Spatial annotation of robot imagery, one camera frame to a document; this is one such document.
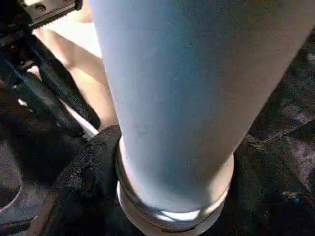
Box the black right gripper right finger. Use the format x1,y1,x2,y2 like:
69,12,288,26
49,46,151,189
207,135,315,236

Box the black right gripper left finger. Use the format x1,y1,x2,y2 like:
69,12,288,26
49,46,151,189
30,125,133,236

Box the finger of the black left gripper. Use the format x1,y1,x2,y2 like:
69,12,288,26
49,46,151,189
0,57,84,139

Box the black mat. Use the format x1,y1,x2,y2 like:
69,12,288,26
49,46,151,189
0,29,315,236

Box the white plastic table leg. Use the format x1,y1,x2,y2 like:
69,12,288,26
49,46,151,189
89,0,315,236

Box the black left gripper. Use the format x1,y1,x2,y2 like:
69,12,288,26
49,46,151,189
0,0,102,130

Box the white plastic table top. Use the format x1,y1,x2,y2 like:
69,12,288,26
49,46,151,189
22,0,120,139

